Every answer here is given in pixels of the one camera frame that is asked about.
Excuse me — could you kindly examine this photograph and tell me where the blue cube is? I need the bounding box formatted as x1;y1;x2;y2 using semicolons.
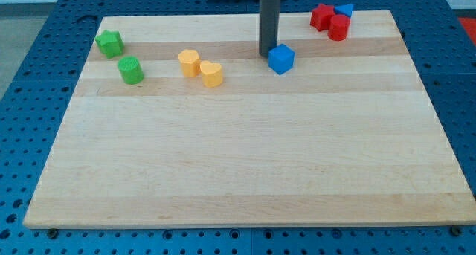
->
268;44;295;75

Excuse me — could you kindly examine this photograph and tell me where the green star block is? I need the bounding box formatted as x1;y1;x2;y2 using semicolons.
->
94;30;124;59

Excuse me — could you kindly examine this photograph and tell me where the red star block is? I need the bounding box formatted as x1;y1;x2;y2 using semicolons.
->
310;3;335;31

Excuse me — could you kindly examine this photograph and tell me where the yellow heart block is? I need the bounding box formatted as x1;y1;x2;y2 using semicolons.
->
200;60;224;88

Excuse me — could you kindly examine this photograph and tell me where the yellow hexagon block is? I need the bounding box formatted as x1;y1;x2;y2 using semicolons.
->
177;49;201;77

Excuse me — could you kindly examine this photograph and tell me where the red cylinder block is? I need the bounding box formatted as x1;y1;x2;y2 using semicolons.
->
328;14;350;41

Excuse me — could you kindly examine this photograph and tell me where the wooden board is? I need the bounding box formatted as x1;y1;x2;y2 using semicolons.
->
23;10;475;229

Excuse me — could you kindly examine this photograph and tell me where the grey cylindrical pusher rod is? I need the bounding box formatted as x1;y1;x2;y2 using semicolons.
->
259;0;280;57

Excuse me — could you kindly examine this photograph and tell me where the green cylinder block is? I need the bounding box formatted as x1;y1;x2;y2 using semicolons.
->
118;56;144;85

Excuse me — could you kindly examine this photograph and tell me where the blue triangle block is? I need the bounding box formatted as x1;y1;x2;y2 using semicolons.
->
334;4;354;18

